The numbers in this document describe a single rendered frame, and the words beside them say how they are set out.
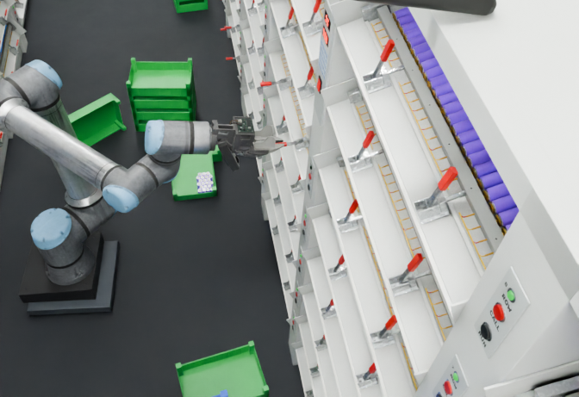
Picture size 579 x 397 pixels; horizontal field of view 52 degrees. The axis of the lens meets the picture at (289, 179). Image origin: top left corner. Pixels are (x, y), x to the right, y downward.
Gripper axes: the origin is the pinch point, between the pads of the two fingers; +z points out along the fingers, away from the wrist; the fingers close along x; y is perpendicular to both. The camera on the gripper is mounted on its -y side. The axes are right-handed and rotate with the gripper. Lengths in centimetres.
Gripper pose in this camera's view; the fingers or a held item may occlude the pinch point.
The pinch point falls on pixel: (278, 144)
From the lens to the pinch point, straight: 168.0
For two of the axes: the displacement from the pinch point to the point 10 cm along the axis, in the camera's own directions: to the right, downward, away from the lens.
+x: -1.9, -7.5, 6.3
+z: 9.6, 0.0, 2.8
